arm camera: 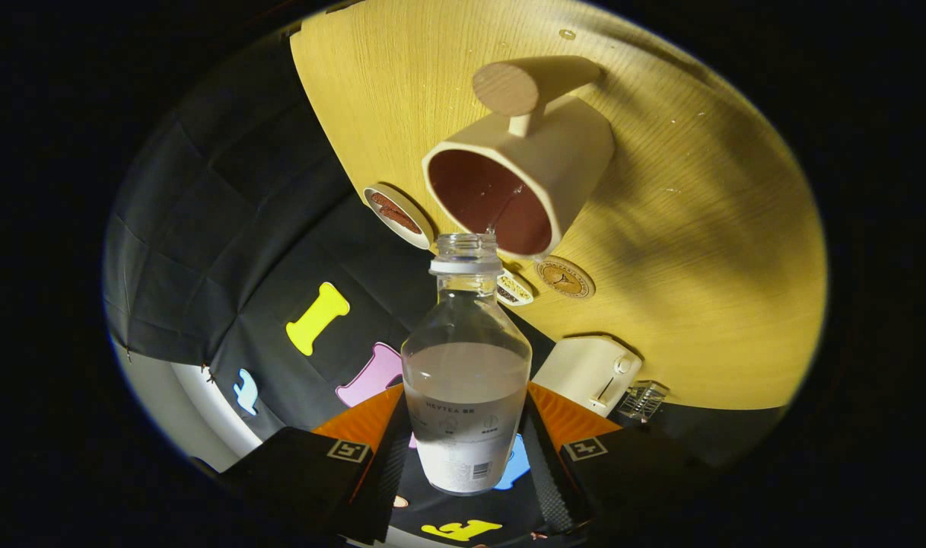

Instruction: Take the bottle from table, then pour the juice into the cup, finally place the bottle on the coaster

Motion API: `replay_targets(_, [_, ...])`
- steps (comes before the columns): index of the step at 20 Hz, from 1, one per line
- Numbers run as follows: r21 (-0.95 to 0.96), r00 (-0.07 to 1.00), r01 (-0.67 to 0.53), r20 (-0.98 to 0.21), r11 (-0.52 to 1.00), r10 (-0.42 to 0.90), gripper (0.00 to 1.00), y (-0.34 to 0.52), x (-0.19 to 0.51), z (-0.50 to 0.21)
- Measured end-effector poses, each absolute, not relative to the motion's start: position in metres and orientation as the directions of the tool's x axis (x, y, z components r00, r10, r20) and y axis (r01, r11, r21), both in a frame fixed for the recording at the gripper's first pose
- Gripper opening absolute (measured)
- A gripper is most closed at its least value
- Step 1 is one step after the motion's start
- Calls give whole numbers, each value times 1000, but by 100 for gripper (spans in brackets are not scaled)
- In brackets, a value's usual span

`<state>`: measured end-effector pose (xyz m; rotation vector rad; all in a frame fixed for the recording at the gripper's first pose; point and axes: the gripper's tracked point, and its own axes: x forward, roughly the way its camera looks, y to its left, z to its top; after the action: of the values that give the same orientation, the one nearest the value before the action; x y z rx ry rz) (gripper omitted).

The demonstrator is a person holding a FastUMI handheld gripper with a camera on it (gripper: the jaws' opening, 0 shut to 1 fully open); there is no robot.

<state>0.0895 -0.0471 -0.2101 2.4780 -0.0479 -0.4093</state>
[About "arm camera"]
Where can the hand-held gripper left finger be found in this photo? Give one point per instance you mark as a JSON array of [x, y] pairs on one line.
[[383, 487]]

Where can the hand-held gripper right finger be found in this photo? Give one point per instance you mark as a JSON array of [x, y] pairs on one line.
[[546, 479]]

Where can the clear plastic juice bottle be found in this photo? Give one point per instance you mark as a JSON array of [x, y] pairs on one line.
[[462, 380]]

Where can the round brown coaster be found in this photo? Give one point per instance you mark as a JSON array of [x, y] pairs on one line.
[[565, 278]]

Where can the white toaster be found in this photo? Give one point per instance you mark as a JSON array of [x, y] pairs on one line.
[[577, 373]]

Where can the small clear glass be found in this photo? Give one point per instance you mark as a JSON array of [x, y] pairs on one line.
[[644, 402]]

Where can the white divided grain dish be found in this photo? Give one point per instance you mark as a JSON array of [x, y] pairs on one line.
[[516, 289]]

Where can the round white plate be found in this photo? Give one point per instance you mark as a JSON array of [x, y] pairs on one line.
[[409, 236]]

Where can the wooden table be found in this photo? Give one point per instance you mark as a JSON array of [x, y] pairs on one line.
[[698, 266]]

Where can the reddish brown meat slice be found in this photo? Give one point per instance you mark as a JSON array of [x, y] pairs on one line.
[[394, 213]]

